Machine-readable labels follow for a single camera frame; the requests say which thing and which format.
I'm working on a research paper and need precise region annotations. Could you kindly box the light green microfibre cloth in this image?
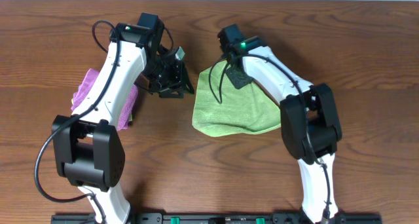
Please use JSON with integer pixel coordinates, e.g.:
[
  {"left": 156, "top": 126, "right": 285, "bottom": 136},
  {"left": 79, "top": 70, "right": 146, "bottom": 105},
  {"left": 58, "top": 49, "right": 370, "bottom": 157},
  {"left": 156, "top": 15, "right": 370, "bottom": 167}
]
[{"left": 192, "top": 61, "right": 281, "bottom": 137}]

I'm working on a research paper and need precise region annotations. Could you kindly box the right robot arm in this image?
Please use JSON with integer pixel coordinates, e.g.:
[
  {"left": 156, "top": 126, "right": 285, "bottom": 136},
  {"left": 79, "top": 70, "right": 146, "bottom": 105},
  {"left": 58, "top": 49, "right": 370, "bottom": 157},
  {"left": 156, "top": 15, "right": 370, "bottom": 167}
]
[{"left": 217, "top": 24, "right": 342, "bottom": 223}]

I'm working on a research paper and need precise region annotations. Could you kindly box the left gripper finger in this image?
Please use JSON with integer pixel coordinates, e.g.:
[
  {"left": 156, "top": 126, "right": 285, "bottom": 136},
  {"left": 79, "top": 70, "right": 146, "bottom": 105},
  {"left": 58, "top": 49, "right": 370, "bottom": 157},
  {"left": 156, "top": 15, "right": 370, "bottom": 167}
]
[
  {"left": 181, "top": 68, "right": 194, "bottom": 95},
  {"left": 158, "top": 87, "right": 184, "bottom": 98}
]

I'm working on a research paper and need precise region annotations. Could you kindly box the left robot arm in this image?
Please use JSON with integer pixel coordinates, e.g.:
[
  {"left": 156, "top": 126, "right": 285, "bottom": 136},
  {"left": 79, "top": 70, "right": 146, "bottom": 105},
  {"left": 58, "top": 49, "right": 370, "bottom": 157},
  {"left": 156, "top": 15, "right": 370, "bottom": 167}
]
[{"left": 49, "top": 13, "right": 194, "bottom": 223}]

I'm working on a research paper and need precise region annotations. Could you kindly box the folded purple cloth stack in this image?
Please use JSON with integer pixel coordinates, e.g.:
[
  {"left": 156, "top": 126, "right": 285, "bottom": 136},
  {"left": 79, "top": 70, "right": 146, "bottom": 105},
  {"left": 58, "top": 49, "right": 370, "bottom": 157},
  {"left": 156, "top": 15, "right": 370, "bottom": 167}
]
[{"left": 71, "top": 69, "right": 138, "bottom": 130}]

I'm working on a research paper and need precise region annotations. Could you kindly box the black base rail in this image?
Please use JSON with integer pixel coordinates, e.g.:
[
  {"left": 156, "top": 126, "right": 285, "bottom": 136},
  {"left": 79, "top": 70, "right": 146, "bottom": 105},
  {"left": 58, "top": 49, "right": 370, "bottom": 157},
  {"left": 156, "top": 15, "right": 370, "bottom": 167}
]
[{"left": 50, "top": 212, "right": 383, "bottom": 224}]

